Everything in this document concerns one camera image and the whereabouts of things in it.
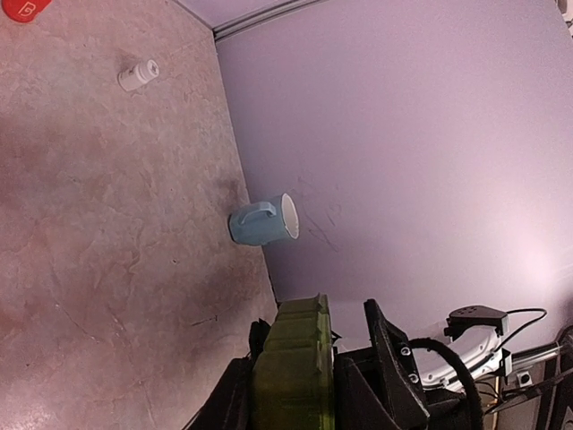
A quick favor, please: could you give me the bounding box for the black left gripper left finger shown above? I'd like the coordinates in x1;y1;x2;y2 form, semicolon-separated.
184;357;253;430

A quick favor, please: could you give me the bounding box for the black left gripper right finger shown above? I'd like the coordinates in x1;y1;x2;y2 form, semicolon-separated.
334;299;430;429

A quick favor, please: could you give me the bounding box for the green pill organizer box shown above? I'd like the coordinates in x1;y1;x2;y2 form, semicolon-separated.
251;294;335;430

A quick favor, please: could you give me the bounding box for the light blue mug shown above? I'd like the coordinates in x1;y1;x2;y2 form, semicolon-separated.
227;193;300;246

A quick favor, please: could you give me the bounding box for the small white bottle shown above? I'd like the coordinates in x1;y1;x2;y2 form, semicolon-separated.
117;59;159;91

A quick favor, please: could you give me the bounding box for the red cylindrical can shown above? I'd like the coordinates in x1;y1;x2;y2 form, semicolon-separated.
1;0;51;23

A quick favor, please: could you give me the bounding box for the right aluminium frame post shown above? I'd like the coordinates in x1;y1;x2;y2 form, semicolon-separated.
212;0;322;43

